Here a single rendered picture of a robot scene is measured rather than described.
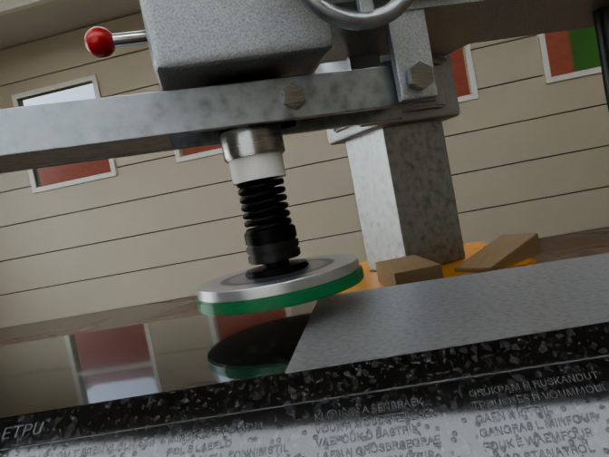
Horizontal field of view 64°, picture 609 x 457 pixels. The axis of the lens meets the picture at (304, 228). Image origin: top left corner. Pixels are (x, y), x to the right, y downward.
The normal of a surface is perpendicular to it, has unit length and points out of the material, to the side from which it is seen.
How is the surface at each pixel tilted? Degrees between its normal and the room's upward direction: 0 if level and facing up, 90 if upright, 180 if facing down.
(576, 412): 45
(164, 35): 90
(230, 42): 90
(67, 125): 90
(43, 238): 90
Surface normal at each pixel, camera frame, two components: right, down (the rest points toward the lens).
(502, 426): -0.18, -0.65
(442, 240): 0.41, -0.03
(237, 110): 0.20, 0.01
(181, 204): -0.15, 0.08
